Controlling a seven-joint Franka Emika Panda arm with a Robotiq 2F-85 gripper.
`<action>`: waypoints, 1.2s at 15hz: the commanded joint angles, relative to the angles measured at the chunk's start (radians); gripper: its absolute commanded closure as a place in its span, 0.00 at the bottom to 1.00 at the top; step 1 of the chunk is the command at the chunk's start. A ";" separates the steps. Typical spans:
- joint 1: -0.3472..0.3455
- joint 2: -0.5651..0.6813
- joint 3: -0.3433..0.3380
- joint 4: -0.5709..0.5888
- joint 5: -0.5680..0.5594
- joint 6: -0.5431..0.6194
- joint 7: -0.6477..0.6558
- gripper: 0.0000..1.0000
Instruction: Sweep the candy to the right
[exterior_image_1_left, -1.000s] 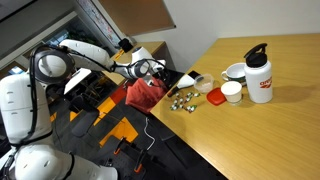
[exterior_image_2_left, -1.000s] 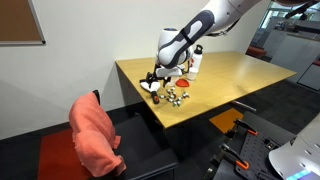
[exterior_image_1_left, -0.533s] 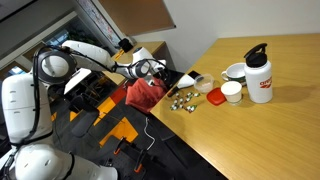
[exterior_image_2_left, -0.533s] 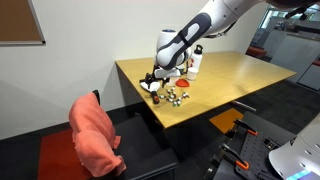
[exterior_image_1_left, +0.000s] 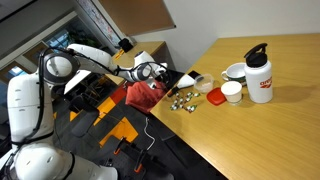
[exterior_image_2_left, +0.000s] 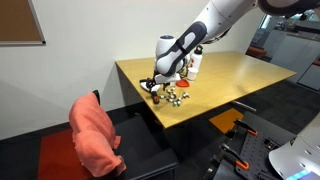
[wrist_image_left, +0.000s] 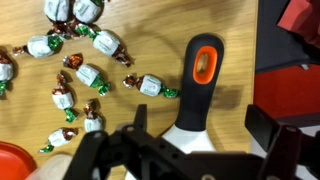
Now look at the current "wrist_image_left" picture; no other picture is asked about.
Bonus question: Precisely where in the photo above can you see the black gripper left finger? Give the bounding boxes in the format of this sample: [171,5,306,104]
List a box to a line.
[62,103,159,180]

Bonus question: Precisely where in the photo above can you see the red lid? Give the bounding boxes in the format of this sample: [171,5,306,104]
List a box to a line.
[0,140,38,180]

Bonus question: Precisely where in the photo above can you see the black chair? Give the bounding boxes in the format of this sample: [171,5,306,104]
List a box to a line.
[254,0,320,74]

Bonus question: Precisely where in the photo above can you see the white green candy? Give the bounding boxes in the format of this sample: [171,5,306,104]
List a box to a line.
[122,73,180,99]
[72,0,104,25]
[38,127,79,154]
[12,34,65,59]
[74,24,133,68]
[82,99,104,134]
[62,53,112,97]
[43,0,71,24]
[51,73,78,124]
[0,53,15,98]

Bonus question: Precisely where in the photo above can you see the salmon red towel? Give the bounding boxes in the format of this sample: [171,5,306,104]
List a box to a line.
[277,0,320,49]

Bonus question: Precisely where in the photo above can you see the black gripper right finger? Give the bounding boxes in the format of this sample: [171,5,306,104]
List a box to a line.
[244,104,303,180]

